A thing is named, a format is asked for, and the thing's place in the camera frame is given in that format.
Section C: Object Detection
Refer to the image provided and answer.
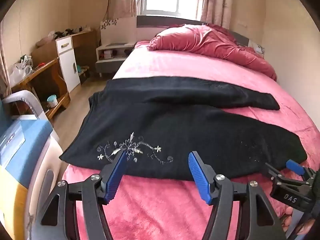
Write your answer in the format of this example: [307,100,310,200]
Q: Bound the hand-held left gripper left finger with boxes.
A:
[32,151,129,240]

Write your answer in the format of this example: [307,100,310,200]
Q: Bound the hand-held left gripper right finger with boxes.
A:
[187,151,288,240]

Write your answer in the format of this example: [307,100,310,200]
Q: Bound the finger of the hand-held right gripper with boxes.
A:
[264,162,284,181]
[286,159,316,183]

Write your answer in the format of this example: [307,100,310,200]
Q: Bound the black embroidered pants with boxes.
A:
[59,76,308,182]

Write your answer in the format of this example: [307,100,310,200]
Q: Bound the person's right hand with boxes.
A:
[282,205,316,236]

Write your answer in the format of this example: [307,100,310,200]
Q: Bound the teal and white cup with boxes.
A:
[47,94,58,108]

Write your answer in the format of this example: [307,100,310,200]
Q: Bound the white nightstand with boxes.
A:
[95,42,137,77]

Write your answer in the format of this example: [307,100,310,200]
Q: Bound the bed with pink sheet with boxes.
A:
[61,40,320,240]

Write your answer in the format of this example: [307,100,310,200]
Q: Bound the grey chair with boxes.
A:
[2,90,48,124]

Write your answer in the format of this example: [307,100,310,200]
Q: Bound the wood and white cabinet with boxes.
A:
[31,30,98,94]

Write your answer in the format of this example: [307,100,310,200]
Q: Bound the wooden desk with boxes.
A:
[11,57,70,120]

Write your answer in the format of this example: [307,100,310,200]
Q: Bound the red quilt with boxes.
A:
[148,23,277,81]

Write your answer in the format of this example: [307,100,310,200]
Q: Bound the clear plastic bag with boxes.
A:
[9,55,34,80]

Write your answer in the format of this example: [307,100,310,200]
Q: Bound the grey and white headboard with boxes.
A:
[100,15,265,55]

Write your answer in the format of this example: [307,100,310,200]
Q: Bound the pink plastic bag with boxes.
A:
[36,31,57,47]

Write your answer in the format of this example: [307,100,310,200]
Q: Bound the floral curtain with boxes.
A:
[114,0,145,20]
[196,0,233,28]

